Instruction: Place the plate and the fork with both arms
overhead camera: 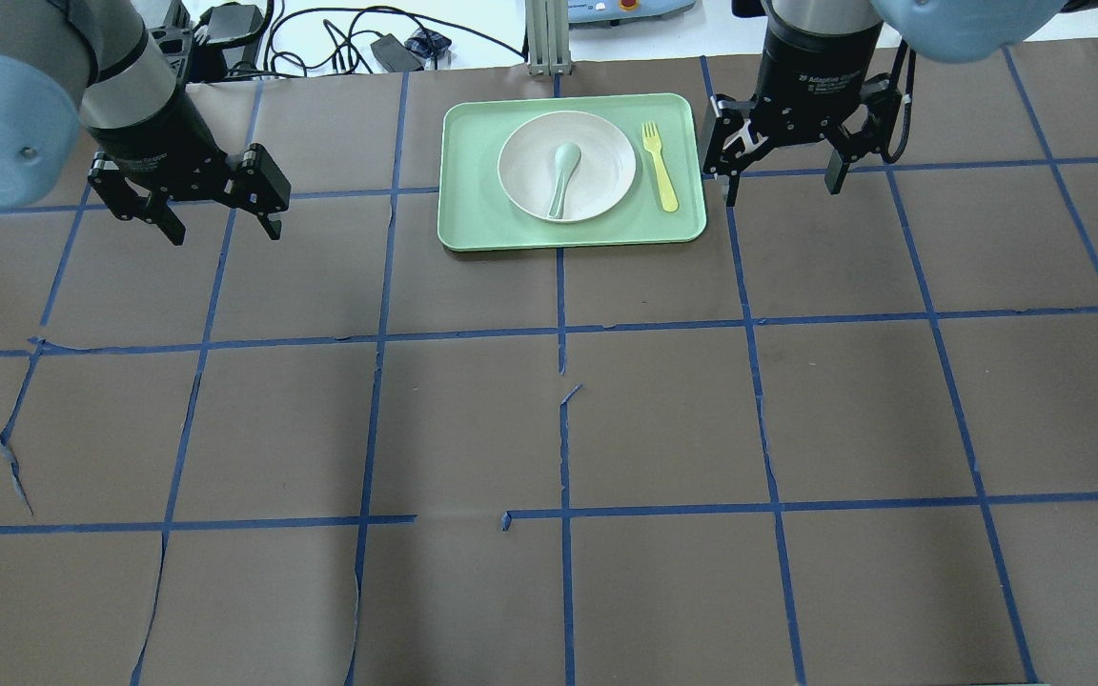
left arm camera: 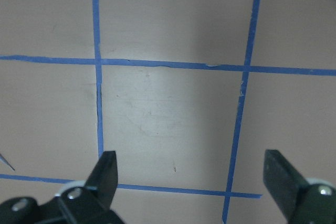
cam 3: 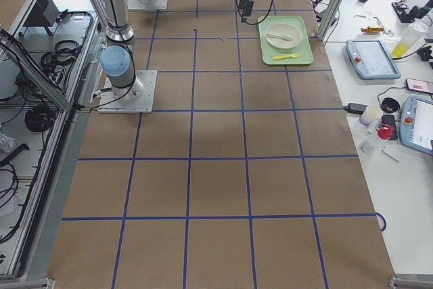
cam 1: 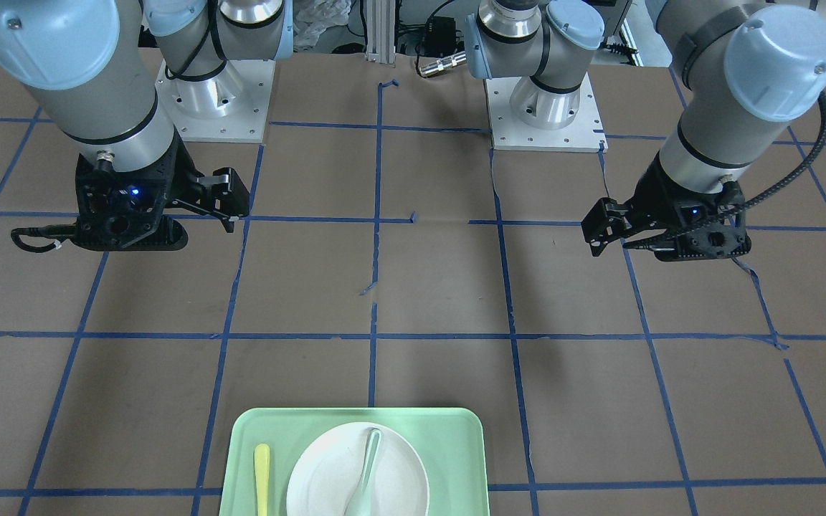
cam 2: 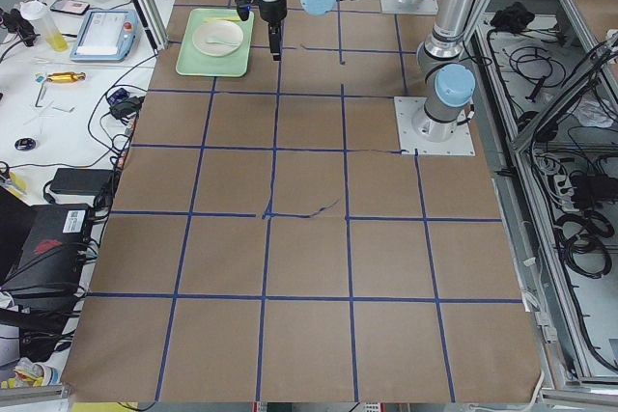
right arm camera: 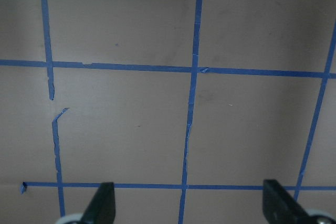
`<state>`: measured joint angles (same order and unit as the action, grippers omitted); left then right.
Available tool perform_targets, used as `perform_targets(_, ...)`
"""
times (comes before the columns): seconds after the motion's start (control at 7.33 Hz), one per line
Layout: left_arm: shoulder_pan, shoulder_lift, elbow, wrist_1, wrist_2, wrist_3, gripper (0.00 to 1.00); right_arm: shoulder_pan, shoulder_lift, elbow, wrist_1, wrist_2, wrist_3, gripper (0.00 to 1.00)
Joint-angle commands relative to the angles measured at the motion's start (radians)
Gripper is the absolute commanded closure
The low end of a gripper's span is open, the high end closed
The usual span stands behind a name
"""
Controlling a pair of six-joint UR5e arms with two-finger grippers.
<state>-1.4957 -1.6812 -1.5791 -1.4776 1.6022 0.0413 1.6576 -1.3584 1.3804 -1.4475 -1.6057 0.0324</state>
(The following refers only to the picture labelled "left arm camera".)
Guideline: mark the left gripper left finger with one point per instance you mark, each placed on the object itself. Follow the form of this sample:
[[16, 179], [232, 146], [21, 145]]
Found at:
[[89, 203]]

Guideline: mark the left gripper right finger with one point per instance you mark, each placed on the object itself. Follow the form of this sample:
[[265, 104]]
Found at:
[[300, 199]]

